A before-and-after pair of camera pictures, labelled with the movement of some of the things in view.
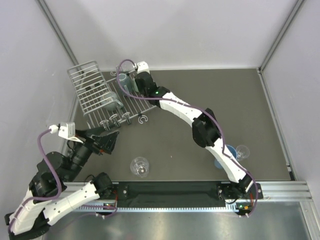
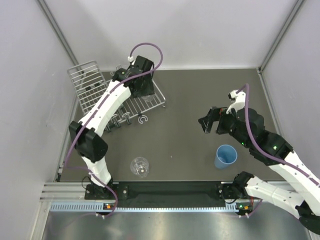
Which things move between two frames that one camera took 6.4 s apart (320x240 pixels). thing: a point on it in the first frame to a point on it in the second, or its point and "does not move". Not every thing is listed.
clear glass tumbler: x=140 y=166 does not move
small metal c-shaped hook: x=143 y=116 does not move
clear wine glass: x=242 y=152 to x=148 y=98
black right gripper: x=138 y=86 to x=213 y=115
